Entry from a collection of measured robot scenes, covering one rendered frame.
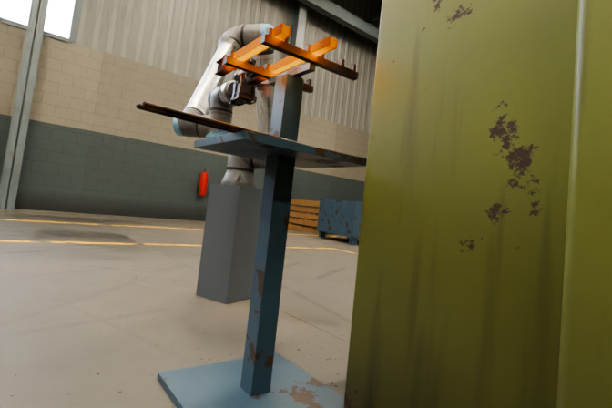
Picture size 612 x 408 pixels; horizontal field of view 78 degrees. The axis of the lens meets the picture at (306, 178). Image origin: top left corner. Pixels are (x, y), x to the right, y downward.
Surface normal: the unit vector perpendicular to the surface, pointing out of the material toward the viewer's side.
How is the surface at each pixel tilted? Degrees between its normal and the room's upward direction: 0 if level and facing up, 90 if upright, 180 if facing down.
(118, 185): 90
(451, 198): 90
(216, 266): 90
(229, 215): 90
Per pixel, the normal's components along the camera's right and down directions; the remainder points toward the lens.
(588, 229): -0.77, -0.13
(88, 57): 0.62, 0.00
